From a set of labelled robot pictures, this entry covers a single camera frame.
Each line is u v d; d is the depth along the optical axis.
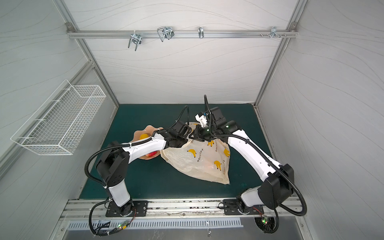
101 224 0.72
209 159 0.78
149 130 1.01
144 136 0.96
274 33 0.77
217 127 0.58
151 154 0.58
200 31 0.72
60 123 0.69
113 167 0.46
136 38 0.79
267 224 0.72
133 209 0.73
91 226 0.67
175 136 0.70
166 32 0.77
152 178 0.86
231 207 0.73
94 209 0.66
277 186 0.40
